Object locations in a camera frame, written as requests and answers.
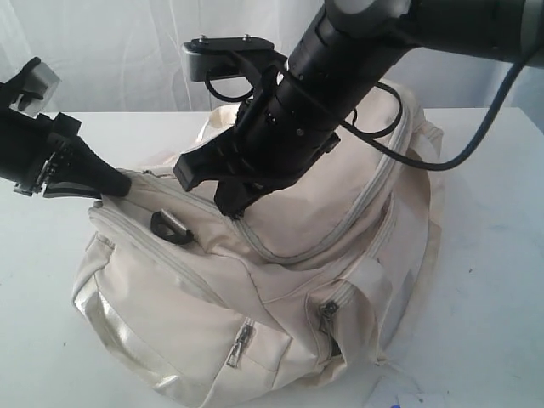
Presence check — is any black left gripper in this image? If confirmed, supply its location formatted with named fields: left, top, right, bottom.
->
left=1, top=108, right=131, bottom=200

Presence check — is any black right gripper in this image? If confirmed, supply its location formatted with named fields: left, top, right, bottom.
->
left=173, top=63, right=340, bottom=215

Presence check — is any cream white duffel bag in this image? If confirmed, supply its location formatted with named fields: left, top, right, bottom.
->
left=71, top=78, right=443, bottom=407

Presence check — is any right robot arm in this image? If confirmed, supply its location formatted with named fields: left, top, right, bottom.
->
left=173, top=0, right=543, bottom=218

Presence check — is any paper label with blue print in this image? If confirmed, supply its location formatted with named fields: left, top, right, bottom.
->
left=364, top=377, right=447, bottom=408

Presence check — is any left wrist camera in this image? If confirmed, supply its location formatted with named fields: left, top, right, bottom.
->
left=1, top=57, right=60, bottom=116

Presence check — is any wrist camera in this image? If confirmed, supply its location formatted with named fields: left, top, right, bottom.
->
left=1, top=57, right=60, bottom=116
left=182, top=35, right=287, bottom=82

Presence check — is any black plastic D-ring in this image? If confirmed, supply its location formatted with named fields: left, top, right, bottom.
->
left=150, top=210, right=195, bottom=246

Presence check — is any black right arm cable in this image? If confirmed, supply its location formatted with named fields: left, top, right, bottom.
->
left=203, top=42, right=544, bottom=173

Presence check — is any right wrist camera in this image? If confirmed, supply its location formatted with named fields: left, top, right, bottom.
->
left=182, top=35, right=287, bottom=82

